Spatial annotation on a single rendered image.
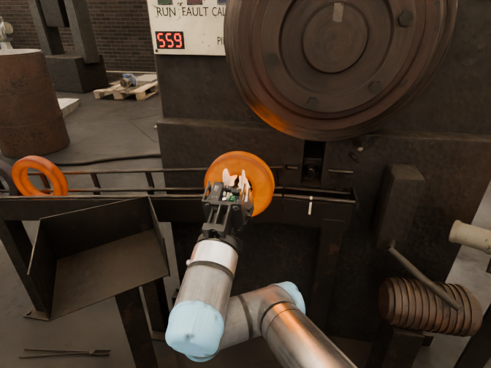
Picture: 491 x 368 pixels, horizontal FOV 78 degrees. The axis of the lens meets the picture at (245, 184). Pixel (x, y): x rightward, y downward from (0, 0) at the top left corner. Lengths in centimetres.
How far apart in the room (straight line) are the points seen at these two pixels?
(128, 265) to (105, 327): 72
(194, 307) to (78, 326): 118
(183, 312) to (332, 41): 53
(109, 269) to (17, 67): 259
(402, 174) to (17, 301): 168
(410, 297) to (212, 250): 60
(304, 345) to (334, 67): 49
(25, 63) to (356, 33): 293
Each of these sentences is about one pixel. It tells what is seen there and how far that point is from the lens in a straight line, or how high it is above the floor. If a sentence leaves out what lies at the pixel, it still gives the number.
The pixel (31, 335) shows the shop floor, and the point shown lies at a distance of 166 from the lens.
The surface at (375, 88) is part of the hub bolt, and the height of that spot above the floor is 103.
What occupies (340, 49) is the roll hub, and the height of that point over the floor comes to 110.
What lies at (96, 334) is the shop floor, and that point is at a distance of 153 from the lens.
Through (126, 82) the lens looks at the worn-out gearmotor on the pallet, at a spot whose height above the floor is 24.
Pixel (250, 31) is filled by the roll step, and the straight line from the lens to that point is 72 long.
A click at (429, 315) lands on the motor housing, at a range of 95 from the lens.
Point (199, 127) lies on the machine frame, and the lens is 93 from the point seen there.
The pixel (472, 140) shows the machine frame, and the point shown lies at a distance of 99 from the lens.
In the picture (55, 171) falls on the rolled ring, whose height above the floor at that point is 70.
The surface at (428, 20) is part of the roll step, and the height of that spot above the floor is 115.
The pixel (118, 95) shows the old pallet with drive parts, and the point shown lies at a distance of 530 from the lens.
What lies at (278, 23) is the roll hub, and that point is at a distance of 65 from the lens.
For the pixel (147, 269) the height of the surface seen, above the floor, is 61.
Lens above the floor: 116
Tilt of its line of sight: 29 degrees down
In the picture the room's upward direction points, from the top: straight up
